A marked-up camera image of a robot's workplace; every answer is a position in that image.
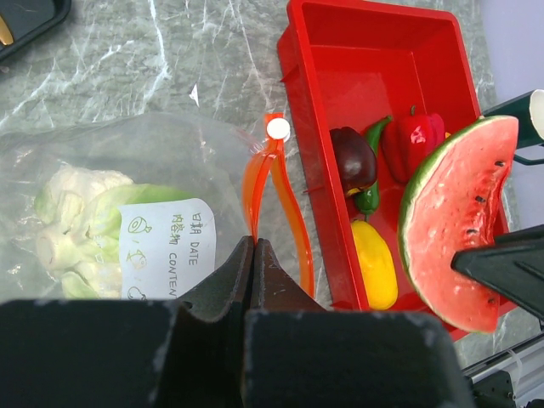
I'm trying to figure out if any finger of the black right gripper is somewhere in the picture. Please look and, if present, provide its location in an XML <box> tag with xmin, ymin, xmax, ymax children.
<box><xmin>451</xmin><ymin>225</ymin><xmax>543</xmax><ymax>320</ymax></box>

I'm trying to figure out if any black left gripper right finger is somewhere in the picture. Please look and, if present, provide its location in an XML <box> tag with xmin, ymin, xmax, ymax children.
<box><xmin>250</xmin><ymin>239</ymin><xmax>326</xmax><ymax>312</ymax></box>

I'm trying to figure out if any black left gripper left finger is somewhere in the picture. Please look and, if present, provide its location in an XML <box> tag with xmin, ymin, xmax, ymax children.
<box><xmin>161</xmin><ymin>236</ymin><xmax>254</xmax><ymax>407</ymax></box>

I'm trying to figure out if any toy watermelon slice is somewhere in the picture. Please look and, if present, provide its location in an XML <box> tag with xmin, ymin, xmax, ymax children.
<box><xmin>398</xmin><ymin>115</ymin><xmax>519</xmax><ymax>333</ymax></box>

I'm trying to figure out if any yellow toy mango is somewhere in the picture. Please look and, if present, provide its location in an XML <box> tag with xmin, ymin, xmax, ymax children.
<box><xmin>350</xmin><ymin>220</ymin><xmax>399</xmax><ymax>310</ymax></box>

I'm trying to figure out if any clear zip top bag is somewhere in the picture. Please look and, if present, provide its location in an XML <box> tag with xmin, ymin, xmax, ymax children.
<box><xmin>1</xmin><ymin>113</ymin><xmax>315</xmax><ymax>301</ymax></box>

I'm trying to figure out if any toy cauliflower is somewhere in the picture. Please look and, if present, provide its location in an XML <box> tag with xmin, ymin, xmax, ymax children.
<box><xmin>34</xmin><ymin>165</ymin><xmax>193</xmax><ymax>299</ymax></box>

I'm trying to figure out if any green toy chili pepper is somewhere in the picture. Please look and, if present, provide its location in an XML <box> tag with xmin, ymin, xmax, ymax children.
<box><xmin>354</xmin><ymin>116</ymin><xmax>392</xmax><ymax>218</ymax></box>

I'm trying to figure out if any dark purple toy onion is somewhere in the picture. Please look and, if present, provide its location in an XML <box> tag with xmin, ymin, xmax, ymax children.
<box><xmin>330</xmin><ymin>127</ymin><xmax>372</xmax><ymax>196</ymax></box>

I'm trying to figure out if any dark green mug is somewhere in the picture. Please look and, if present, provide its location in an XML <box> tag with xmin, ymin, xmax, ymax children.
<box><xmin>482</xmin><ymin>89</ymin><xmax>543</xmax><ymax>150</ymax></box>

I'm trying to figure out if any red toy bell pepper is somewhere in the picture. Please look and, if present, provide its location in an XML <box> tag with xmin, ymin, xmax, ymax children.
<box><xmin>381</xmin><ymin>106</ymin><xmax>446</xmax><ymax>184</ymax></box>

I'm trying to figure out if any black serving tray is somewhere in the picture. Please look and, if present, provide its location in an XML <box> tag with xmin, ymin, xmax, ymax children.
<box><xmin>1</xmin><ymin>0</ymin><xmax>72</xmax><ymax>62</ymax></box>

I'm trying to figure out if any gold knife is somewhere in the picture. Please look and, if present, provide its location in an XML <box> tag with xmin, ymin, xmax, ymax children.
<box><xmin>0</xmin><ymin>16</ymin><xmax>14</xmax><ymax>46</ymax></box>

